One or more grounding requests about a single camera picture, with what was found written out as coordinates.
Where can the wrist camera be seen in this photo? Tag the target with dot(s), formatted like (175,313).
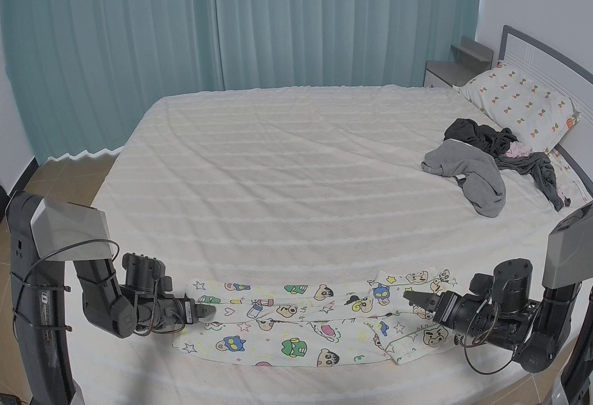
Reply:
(166,285)
(481,285)

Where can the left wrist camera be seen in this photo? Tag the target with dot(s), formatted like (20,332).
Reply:
(166,285)

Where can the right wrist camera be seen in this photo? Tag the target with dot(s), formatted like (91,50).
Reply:
(481,285)

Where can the bed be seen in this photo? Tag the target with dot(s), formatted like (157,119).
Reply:
(301,162)

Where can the grey bedside table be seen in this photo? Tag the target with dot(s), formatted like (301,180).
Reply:
(444,69)

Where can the black garment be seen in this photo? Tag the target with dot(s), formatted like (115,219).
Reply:
(468,130)

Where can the black chest of drawers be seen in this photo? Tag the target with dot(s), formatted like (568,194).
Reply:
(3,199)

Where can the white printed pillow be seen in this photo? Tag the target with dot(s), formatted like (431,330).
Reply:
(519,102)

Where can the pink garment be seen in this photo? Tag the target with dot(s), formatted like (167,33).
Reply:
(516,149)

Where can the blue-green curtain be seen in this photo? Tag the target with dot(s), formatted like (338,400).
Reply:
(231,14)

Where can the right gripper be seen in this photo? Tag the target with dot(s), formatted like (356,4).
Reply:
(451,313)

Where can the white printed pyjama top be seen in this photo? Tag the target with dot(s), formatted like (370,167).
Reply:
(301,333)

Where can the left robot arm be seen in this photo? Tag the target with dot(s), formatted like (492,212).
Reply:
(41,324)

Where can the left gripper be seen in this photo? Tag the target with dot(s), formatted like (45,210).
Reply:
(178,313)

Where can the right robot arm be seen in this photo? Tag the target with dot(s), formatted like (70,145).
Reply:
(565,255)

